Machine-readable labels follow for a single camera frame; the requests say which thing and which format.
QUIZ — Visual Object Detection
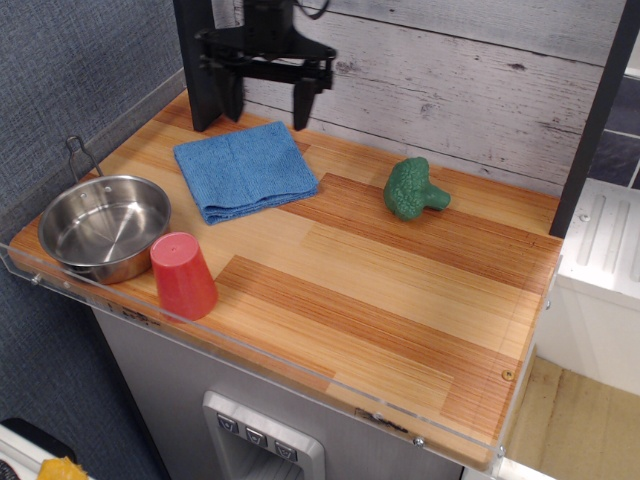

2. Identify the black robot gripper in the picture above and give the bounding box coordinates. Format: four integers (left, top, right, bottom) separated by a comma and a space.
196, 1, 336, 131

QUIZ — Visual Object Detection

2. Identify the blue rag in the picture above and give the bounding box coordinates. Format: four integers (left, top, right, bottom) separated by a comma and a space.
173, 122, 318, 225

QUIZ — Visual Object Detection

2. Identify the red plastic cup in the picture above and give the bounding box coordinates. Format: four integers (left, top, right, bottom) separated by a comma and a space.
150, 232, 218, 321

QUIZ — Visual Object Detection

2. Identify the yellow object at corner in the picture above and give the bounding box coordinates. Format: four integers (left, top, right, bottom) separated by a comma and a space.
36, 457, 89, 480

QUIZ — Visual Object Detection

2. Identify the green toy broccoli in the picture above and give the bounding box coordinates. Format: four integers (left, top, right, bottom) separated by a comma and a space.
383, 157, 451, 221

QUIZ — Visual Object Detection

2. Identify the stainless steel pan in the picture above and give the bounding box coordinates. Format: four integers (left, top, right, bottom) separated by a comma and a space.
38, 162, 172, 284

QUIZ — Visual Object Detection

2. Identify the grey toy fridge cabinet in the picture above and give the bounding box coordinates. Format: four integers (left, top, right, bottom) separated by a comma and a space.
95, 311, 463, 479

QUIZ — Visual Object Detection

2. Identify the white toy sink unit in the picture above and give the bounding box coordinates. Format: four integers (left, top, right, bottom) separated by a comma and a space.
535, 180, 639, 394

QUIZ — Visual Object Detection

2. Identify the clear acrylic table guard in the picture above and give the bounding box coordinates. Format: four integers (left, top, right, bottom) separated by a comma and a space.
3, 247, 540, 470

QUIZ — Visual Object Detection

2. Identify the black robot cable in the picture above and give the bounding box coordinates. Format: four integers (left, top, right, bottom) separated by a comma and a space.
293, 0, 332, 21

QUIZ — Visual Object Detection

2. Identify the dark left support post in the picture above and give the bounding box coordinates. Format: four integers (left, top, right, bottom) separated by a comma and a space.
173, 0, 222, 132

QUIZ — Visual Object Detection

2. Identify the dark support post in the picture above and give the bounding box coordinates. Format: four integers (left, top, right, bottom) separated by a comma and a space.
173, 0, 222, 132
549, 0, 639, 239

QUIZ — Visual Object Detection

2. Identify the dark right support post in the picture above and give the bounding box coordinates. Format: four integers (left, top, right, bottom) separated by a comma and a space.
549, 0, 639, 239

